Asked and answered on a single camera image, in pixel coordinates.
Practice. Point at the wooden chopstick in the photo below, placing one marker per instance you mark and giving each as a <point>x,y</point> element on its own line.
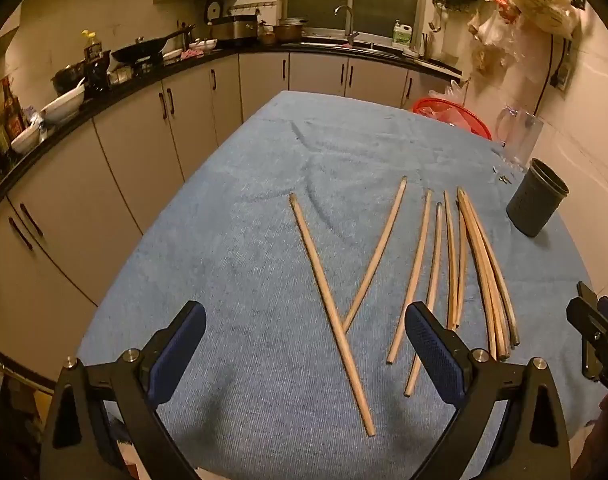
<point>414,270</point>
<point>436,250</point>
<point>329,305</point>
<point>379,250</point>

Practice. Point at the black kitchen countertop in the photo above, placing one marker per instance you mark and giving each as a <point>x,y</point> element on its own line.
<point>133,82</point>

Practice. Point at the large white bowl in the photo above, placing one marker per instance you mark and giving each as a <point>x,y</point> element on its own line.
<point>63,105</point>

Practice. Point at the cooking oil bottle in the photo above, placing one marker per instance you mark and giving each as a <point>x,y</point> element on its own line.
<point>91,50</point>

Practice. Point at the blue towel table cover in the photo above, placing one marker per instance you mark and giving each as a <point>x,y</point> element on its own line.
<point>244,210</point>

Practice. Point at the bundle of wooden chopsticks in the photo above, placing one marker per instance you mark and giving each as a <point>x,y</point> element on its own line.
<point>484,270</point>

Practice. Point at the person's right hand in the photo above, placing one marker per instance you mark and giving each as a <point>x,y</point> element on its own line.
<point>601,440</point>

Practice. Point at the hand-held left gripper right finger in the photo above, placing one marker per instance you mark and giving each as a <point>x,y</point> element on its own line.
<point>429,345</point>

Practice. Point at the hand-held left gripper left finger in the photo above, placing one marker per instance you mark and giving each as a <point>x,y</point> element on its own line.
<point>183,340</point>

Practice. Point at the clear glass pitcher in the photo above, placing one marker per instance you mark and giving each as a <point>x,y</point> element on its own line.
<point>519,130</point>

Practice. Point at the white dish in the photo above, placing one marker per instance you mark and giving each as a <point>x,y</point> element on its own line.
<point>203,45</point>

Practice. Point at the round dial kitchen scale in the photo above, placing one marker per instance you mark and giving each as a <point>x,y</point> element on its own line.
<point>213,10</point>

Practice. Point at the copper cooking pot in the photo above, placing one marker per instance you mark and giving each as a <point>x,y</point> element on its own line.
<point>288,30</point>

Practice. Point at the black wok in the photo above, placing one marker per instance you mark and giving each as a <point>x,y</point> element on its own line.
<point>138,50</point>

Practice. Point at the small white bowl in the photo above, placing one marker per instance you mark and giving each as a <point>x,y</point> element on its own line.
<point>26,137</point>

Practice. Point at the beige lower kitchen cabinets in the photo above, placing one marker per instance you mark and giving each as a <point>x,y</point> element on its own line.
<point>133,160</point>

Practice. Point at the dark sauce bottles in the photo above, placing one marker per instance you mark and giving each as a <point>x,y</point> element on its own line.
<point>11,110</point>

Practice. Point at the green label detergent bottle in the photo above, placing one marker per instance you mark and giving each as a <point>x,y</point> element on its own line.
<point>401,34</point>

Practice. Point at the silver countertop appliance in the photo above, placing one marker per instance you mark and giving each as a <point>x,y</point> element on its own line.
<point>233,27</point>

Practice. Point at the hanging plastic bags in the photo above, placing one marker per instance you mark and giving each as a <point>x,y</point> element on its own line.
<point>489,40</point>

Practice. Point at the black pot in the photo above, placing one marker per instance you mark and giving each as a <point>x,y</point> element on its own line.
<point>66,77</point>

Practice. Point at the metal sink faucet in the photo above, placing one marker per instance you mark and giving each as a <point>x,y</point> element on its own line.
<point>345,17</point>

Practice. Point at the clear crumpled plastic bag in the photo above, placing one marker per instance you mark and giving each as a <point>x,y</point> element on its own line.
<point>449,92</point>

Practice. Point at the dark grey utensil holder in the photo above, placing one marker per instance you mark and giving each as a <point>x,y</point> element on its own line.
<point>534,205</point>

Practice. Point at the red plastic basket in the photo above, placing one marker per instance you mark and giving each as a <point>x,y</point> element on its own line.
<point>454,117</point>

